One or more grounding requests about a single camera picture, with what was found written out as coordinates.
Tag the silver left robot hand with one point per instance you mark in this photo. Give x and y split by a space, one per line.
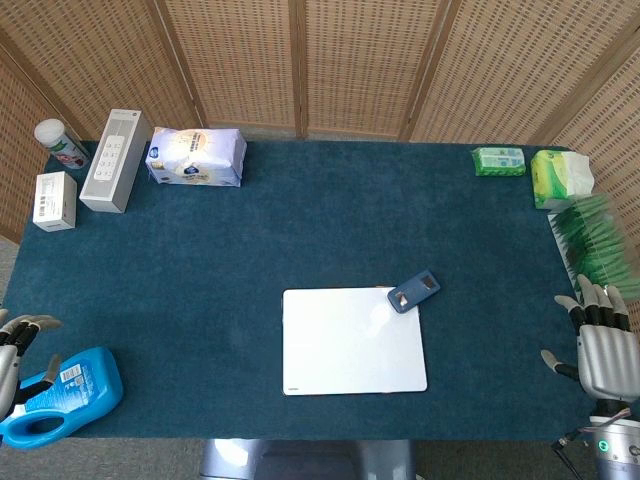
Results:
7 365

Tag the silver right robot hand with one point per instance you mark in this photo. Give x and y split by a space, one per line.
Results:
607 360

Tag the blue whiteboard eraser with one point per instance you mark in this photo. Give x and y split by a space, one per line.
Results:
411 296

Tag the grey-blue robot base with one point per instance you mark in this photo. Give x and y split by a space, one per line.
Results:
300 460

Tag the white dry-erase board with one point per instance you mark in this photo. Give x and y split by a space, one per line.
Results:
350 350

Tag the blue detergent bottle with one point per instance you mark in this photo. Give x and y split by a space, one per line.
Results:
90 395

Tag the clear box of green sachets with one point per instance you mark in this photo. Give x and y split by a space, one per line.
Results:
595 245

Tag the small white cardboard box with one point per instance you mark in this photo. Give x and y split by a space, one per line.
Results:
52 202

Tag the yellow-green tissue pack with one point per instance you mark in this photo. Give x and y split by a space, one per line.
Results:
555 180

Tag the green wet wipes pack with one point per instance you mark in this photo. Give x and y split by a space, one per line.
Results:
500 161

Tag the white-lidded round canister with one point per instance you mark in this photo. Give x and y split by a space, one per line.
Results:
60 142

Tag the long grey power strip box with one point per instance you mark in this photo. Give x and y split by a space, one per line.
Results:
112 160

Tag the white and blue tissue pack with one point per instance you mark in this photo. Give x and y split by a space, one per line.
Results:
195 157

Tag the teal carpet table cover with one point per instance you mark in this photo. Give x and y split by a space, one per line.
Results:
300 235

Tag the wooden rattan folding screen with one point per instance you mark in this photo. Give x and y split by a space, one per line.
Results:
360 60

